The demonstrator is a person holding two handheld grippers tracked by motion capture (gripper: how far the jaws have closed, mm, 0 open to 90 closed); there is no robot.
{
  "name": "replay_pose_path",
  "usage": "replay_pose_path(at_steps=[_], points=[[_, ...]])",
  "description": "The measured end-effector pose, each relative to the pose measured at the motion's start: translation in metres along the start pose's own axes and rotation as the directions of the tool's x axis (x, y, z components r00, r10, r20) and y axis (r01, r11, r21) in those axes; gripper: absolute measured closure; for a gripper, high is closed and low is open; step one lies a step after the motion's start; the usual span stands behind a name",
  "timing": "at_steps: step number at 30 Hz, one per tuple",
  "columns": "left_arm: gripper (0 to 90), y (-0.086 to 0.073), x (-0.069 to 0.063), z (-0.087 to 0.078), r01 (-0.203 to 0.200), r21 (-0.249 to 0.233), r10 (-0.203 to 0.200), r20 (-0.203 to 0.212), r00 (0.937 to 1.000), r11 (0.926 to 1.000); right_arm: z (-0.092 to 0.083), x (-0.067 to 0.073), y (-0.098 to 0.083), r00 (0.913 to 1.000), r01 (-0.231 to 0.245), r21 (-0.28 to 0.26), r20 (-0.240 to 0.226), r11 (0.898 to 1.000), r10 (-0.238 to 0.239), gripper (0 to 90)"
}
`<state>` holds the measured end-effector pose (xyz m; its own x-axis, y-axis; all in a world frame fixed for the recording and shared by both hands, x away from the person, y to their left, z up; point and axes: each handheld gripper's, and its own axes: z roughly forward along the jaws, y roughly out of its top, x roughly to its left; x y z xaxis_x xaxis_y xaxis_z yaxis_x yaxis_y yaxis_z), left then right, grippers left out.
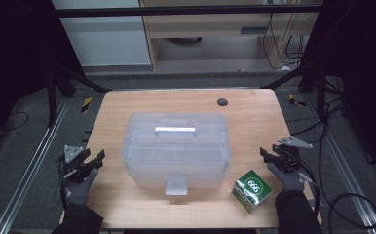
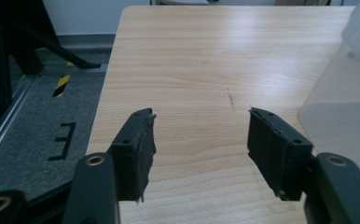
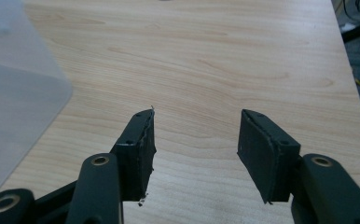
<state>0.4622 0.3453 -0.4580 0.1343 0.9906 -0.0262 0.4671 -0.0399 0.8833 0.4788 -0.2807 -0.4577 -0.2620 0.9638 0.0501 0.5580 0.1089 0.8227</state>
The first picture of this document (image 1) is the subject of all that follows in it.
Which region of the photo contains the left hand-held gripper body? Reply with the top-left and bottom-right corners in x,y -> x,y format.
58,144 -> 94,183

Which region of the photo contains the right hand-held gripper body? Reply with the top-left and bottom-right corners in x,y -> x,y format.
272,136 -> 315,174

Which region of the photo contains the person's right hand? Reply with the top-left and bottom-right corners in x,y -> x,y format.
266,161 -> 307,193

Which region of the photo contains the person's left hand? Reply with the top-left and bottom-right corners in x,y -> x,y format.
63,167 -> 99,207

